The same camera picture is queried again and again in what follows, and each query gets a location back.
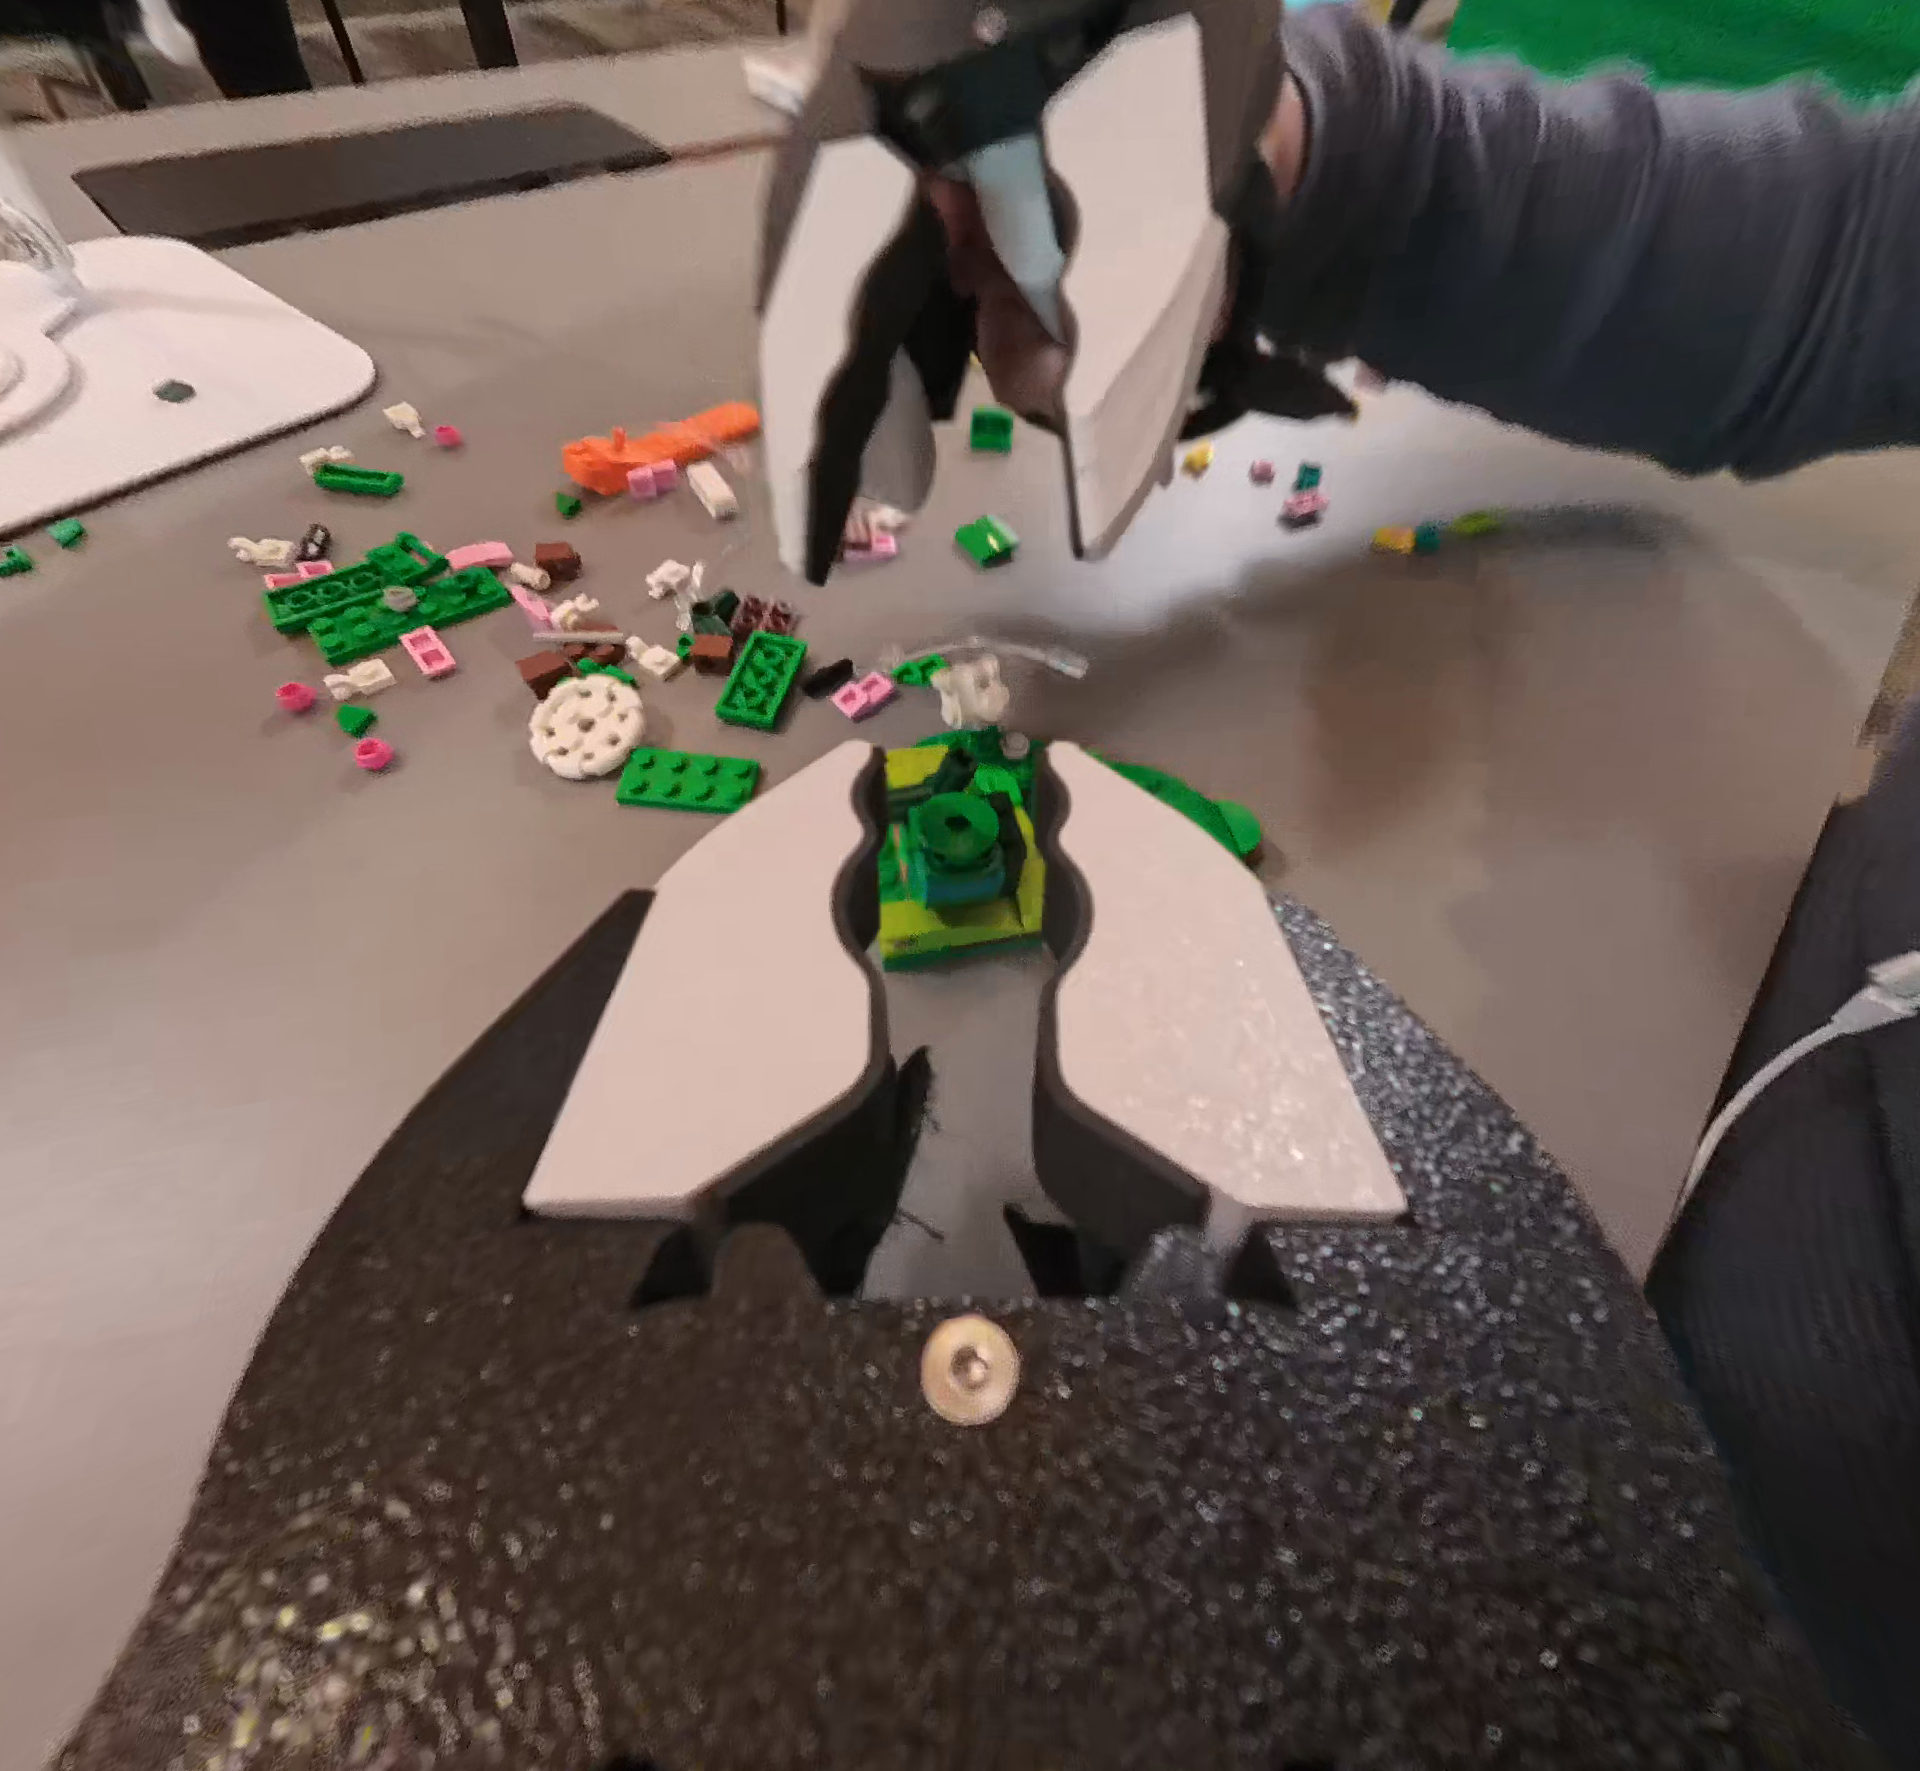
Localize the green studded lego plate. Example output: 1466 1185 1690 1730
613 745 764 813

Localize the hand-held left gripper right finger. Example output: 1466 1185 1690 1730
1031 740 1412 1307

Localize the orange lego piece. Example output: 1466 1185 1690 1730
561 398 764 498

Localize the clear glass vessel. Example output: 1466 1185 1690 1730
0 129 81 335

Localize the green lego plate with holes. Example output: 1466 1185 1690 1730
715 629 808 734

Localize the white rounded board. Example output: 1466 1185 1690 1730
0 237 378 540

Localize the large green lego plate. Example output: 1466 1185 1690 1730
308 567 517 669

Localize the long green lego frame plate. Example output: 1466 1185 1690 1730
265 533 450 635

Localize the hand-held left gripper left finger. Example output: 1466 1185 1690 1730
522 740 936 1295

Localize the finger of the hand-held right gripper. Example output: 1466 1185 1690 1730
1042 14 1235 560
753 133 941 588

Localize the white round lego plate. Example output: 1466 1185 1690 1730
525 672 653 784

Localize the white round coaster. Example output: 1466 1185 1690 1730
0 317 74 446

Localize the clear curved lego piece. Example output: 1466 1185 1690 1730
884 626 1093 681

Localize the person's right forearm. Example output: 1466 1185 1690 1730
1253 0 1920 485

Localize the person's dark blue sweater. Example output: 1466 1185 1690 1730
1642 751 1920 1771

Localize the person's right hand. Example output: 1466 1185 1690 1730
927 170 1074 431

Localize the black rectangular table hatch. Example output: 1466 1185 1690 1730
71 101 671 254

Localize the white cord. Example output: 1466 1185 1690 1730
1678 949 1920 1209

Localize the green lego model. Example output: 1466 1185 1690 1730
877 729 1266 977

